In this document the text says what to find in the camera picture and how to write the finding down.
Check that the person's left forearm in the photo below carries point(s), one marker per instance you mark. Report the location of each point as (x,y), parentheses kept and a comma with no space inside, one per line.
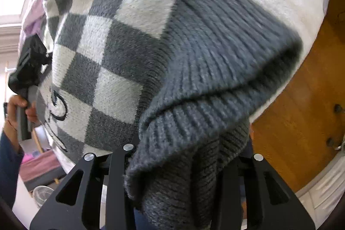
(9,165)

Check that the white standing fan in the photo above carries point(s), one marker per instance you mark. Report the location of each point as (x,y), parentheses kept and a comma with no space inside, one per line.
(43,196)

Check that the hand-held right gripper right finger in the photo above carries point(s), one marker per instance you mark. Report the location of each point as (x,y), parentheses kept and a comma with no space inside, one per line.
(256,178)

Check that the grey white checkered cardigan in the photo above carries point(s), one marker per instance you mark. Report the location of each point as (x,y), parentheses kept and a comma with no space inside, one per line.
(161,71)

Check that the person's left hand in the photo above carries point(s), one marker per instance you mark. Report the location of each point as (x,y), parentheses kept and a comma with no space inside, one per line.
(10,122)

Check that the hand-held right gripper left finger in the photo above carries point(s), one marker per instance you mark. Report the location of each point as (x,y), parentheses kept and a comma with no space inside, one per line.
(116,178)

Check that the grey pink blanket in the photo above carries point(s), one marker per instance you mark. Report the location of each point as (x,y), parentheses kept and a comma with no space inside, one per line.
(40,168)

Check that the white furniture panel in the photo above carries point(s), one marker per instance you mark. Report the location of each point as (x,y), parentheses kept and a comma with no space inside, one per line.
(326,184)

